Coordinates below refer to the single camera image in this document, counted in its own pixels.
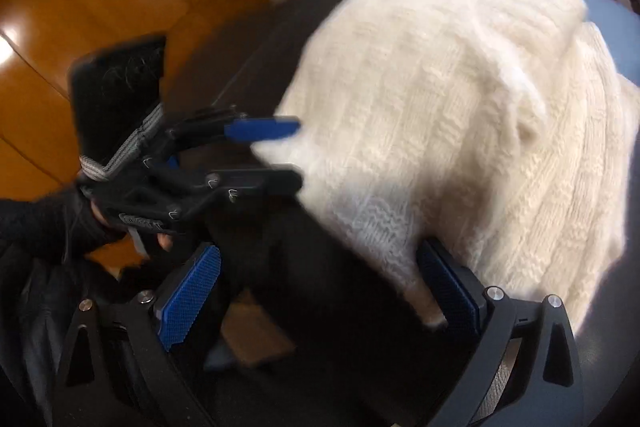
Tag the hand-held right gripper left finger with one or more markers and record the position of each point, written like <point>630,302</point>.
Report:
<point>190,297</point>

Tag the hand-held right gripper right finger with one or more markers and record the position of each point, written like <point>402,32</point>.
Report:
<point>450,292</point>

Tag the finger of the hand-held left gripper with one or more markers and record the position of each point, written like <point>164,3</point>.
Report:
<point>260,128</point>
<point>260,182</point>

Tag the white knit sweater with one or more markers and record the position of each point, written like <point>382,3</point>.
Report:
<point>450,117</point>

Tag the person's left forearm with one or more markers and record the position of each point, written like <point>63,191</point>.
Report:
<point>40,224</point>

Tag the person's left hand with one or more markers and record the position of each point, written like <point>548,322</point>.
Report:
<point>97,227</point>

